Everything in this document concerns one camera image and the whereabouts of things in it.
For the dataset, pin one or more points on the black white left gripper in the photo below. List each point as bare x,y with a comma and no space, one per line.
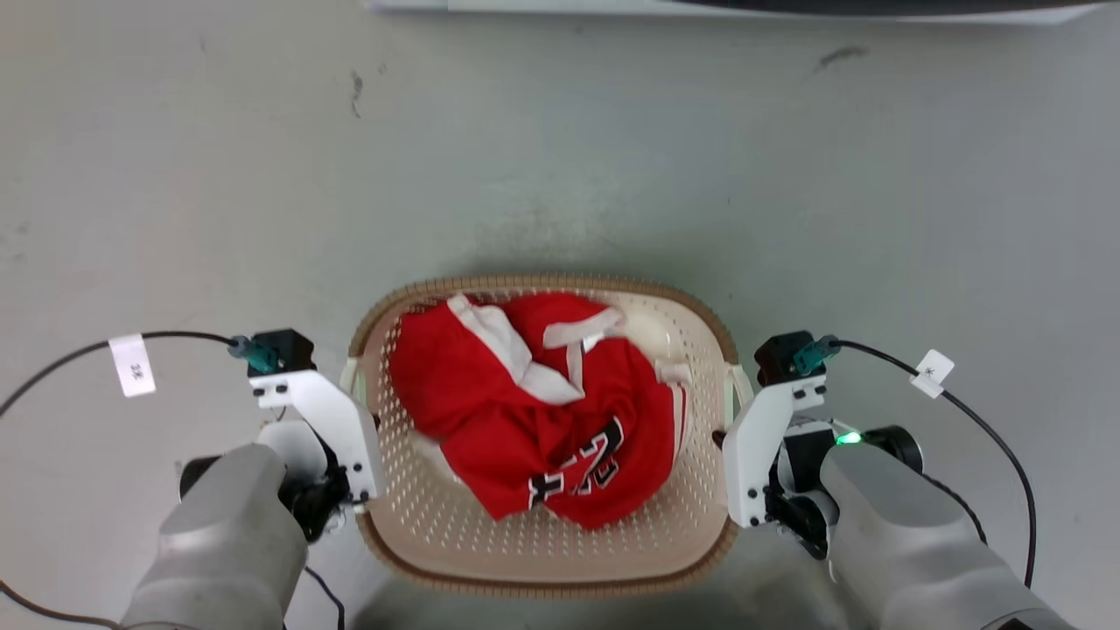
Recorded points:
315,503

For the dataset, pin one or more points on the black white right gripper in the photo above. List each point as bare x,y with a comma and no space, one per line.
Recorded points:
801,490

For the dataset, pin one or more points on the beige perforated plastic laundry basket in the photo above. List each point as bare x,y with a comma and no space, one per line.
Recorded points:
542,551

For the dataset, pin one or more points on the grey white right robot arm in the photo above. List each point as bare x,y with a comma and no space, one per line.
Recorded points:
910,542

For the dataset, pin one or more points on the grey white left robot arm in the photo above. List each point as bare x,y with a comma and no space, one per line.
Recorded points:
223,542

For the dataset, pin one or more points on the red jersey with white trim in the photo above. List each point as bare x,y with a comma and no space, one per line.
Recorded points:
490,394

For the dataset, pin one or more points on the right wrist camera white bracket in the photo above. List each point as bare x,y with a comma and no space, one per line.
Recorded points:
757,446

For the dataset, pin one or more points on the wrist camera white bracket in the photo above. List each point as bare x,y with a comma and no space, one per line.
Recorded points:
337,429
757,446

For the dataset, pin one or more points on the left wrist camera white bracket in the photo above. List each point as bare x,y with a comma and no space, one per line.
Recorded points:
337,429

